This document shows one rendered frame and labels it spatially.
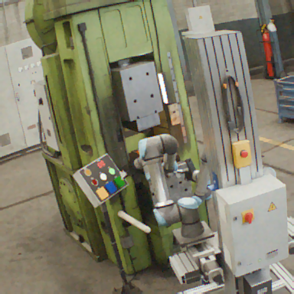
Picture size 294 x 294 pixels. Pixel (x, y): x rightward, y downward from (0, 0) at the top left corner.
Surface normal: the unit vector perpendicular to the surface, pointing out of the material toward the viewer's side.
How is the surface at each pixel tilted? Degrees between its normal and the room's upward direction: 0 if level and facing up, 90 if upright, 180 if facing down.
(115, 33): 90
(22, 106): 90
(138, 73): 90
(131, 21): 90
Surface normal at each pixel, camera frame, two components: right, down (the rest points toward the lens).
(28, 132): 0.46, 0.18
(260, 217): 0.20, 0.26
